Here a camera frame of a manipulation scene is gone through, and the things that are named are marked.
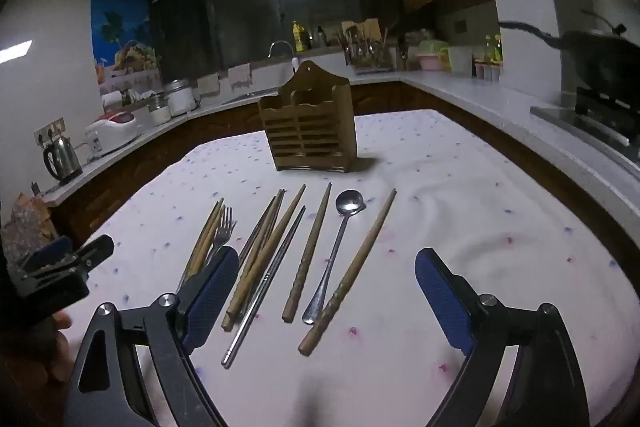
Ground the glass jar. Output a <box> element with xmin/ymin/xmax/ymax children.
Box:
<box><xmin>149</xmin><ymin>94</ymin><xmax>172</xmax><ymax>126</ymax></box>

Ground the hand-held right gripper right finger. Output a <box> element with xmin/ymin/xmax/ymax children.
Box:
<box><xmin>415</xmin><ymin>248</ymin><xmax>591</xmax><ymax>427</ymax></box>

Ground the patterned cloth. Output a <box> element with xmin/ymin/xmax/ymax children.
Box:
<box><xmin>0</xmin><ymin>192</ymin><xmax>57</xmax><ymax>258</ymax></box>

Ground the gas stove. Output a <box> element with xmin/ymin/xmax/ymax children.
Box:
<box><xmin>530</xmin><ymin>86</ymin><xmax>640</xmax><ymax>164</ymax></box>

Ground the pink and green container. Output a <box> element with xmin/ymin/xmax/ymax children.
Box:
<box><xmin>416</xmin><ymin>39</ymin><xmax>449</xmax><ymax>71</ymax></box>

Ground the grey kitchen countertop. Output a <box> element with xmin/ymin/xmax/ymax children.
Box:
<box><xmin>30</xmin><ymin>67</ymin><xmax>640</xmax><ymax>228</ymax></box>

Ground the floral white tablecloth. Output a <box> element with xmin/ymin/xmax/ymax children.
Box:
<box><xmin>75</xmin><ymin>109</ymin><xmax>640</xmax><ymax>427</ymax></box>

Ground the wall outlet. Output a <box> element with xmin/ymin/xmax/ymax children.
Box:
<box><xmin>34</xmin><ymin>117</ymin><xmax>67</xmax><ymax>144</ymax></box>

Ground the white and red rice cooker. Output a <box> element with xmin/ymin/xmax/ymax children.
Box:
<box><xmin>84</xmin><ymin>111</ymin><xmax>140</xmax><ymax>158</ymax></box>

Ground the dish rack with utensils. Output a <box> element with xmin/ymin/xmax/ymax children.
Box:
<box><xmin>341</xmin><ymin>21</ymin><xmax>394</xmax><ymax>74</ymax></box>

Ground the seasoning bottles set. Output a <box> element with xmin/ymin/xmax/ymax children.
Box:
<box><xmin>474</xmin><ymin>34</ymin><xmax>504</xmax><ymax>82</ymax></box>

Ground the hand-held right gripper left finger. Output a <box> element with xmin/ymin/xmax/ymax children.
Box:
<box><xmin>62</xmin><ymin>246</ymin><xmax>240</xmax><ymax>427</ymax></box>

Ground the fruit and palm wall poster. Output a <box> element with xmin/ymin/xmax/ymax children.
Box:
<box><xmin>91</xmin><ymin>0</ymin><xmax>162</xmax><ymax>95</ymax></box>

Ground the person's left hand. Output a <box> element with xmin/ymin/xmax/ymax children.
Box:
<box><xmin>30</xmin><ymin>311</ymin><xmax>73</xmax><ymax>383</ymax></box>

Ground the white pot with lid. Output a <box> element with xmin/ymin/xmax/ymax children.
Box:
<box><xmin>166</xmin><ymin>79</ymin><xmax>197</xmax><ymax>116</ymax></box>

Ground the metal spoon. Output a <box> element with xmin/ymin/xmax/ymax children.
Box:
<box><xmin>301</xmin><ymin>189</ymin><xmax>367</xmax><ymax>325</ymax></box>

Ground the steel electric kettle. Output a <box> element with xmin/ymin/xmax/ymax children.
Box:
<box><xmin>42</xmin><ymin>134</ymin><xmax>84</xmax><ymax>186</ymax></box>

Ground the wooden slatted utensil holder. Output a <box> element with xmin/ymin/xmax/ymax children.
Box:
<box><xmin>258</xmin><ymin>61</ymin><xmax>359</xmax><ymax>176</ymax></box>

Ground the beige towel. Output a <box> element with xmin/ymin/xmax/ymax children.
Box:
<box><xmin>227</xmin><ymin>63</ymin><xmax>254</xmax><ymax>92</ymax></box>
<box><xmin>197</xmin><ymin>73</ymin><xmax>221</xmax><ymax>96</ymax></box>

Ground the black wok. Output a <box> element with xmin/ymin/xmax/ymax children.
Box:
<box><xmin>499</xmin><ymin>9</ymin><xmax>640</xmax><ymax>95</ymax></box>

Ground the dark window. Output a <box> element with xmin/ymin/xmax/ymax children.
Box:
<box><xmin>150</xmin><ymin>0</ymin><xmax>403</xmax><ymax>80</ymax></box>

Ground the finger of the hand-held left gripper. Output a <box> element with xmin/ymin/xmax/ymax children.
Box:
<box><xmin>22</xmin><ymin>236</ymin><xmax>73</xmax><ymax>274</ymax></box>
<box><xmin>20</xmin><ymin>234</ymin><xmax>116</xmax><ymax>284</ymax></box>

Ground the metal chopstick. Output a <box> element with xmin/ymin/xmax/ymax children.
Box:
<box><xmin>239</xmin><ymin>194</ymin><xmax>278</xmax><ymax>263</ymax></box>
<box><xmin>245</xmin><ymin>192</ymin><xmax>282</xmax><ymax>268</ymax></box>
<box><xmin>221</xmin><ymin>205</ymin><xmax>307</xmax><ymax>369</ymax></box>

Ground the metal fork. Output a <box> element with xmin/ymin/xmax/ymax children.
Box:
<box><xmin>204</xmin><ymin>206</ymin><xmax>237</xmax><ymax>269</ymax></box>

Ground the wooden chopstick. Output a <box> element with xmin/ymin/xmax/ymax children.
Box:
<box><xmin>187</xmin><ymin>202</ymin><xmax>226</xmax><ymax>278</ymax></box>
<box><xmin>177</xmin><ymin>198</ymin><xmax>223</xmax><ymax>293</ymax></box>
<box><xmin>221</xmin><ymin>184</ymin><xmax>307</xmax><ymax>333</ymax></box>
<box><xmin>281</xmin><ymin>182</ymin><xmax>332</xmax><ymax>323</ymax></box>
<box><xmin>298</xmin><ymin>188</ymin><xmax>397</xmax><ymax>356</ymax></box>
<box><xmin>227</xmin><ymin>189</ymin><xmax>286</xmax><ymax>323</ymax></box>

